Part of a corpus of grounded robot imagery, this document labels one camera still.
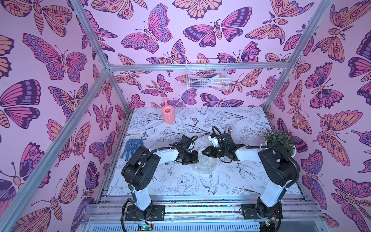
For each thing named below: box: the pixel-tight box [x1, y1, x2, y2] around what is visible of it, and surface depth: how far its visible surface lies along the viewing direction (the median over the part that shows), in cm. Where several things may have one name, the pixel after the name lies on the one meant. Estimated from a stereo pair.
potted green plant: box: [264, 129, 297, 158], surface depth 81 cm
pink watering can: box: [161, 98, 176, 126], surface depth 108 cm
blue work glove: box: [120, 133, 144, 161], surface depth 102 cm
